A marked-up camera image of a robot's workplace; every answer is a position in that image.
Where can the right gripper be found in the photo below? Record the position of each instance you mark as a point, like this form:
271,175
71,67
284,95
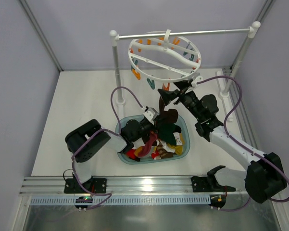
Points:
179,94

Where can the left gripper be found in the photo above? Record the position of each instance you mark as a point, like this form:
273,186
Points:
153,125

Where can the round white clip hanger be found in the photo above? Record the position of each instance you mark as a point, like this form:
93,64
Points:
165,59

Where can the purple red striped sock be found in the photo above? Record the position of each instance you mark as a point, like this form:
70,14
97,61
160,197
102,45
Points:
144,151

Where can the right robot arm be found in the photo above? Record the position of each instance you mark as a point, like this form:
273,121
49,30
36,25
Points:
263,176

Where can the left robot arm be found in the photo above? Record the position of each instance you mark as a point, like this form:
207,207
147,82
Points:
85,141

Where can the pile of socks in basket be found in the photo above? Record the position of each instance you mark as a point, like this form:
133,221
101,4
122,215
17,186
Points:
169,141

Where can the teal plastic basket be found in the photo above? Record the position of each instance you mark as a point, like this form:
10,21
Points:
147,160

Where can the white drying rack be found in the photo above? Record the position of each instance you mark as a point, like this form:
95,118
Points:
251,32

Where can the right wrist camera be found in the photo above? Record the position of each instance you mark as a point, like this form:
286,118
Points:
194,79

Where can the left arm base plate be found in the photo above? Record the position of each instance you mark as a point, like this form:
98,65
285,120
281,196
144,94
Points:
94,185

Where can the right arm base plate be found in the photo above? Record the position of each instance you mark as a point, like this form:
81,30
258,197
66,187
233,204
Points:
208,184

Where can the aluminium rail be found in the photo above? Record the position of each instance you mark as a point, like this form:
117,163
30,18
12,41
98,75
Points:
127,185

